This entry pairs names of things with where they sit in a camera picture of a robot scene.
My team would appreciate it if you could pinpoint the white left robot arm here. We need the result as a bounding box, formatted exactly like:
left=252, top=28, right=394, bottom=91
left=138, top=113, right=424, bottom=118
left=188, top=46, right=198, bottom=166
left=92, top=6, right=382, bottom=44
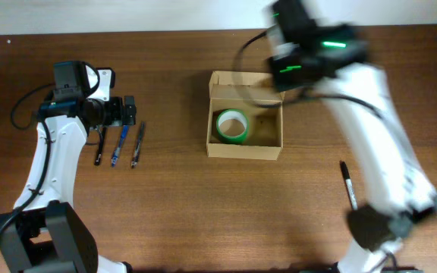
left=0, top=61, right=136, bottom=272

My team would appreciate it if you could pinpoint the dark grey gel pen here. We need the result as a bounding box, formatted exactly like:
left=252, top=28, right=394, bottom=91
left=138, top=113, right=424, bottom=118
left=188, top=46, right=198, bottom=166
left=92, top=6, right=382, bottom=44
left=130, top=121, right=146, bottom=168

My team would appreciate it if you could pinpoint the blue gel pen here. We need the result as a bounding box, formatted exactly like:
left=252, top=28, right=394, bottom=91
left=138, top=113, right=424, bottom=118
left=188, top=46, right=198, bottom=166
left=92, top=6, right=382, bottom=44
left=111, top=125, right=129, bottom=168

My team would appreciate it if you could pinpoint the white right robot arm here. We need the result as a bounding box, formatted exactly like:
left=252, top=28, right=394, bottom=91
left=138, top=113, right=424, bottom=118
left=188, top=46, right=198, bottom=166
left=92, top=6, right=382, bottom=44
left=269, top=0, right=437, bottom=272

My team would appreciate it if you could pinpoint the black slim pen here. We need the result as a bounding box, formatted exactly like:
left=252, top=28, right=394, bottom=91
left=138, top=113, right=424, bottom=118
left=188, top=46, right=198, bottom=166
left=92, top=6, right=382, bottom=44
left=94, top=127, right=107, bottom=166

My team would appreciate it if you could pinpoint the green tape roll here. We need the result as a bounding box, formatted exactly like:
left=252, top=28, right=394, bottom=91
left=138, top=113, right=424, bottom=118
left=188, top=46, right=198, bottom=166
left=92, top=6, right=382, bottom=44
left=215, top=109, right=250, bottom=144

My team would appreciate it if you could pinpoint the black permanent marker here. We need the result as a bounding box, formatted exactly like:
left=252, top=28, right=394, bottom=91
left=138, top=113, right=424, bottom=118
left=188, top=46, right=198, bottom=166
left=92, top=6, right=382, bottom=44
left=339, top=161, right=358, bottom=210

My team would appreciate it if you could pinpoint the brown cardboard box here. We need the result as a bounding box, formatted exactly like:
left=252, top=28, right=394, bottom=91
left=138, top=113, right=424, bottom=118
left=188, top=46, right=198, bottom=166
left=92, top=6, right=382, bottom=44
left=206, top=71, right=285, bottom=160

